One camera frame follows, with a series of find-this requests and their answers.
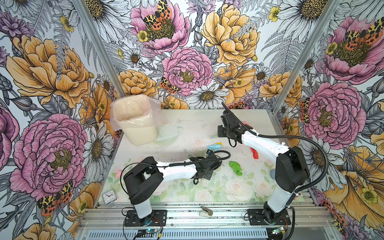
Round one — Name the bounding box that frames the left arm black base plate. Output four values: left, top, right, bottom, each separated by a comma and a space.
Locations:
124, 210, 168, 227

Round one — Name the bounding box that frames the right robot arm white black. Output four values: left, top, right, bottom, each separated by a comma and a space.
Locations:
218, 110, 310, 225

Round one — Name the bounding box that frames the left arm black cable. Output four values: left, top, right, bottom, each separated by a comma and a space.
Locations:
119, 149, 232, 211

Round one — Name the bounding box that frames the green paper scrap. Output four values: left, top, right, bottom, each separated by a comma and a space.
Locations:
229, 161, 243, 176

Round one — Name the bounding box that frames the small light blue paper scrap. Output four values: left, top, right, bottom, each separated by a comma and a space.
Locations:
207, 144, 222, 152

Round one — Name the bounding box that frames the small beige clip on rail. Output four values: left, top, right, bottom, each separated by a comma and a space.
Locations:
199, 206, 213, 218

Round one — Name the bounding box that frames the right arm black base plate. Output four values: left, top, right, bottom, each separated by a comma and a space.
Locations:
245, 209, 292, 226

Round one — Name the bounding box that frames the white trash bin plastic liner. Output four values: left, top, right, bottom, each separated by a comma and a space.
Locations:
111, 95, 162, 146

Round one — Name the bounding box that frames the small white clock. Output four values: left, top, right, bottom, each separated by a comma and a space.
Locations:
102, 190, 117, 205

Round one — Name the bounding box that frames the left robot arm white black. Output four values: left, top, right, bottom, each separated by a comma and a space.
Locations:
121, 152, 223, 221

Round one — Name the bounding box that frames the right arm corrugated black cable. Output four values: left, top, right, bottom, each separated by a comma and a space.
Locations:
221, 102, 329, 240

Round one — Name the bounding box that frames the aluminium rail frame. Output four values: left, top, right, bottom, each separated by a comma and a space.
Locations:
77, 203, 342, 240

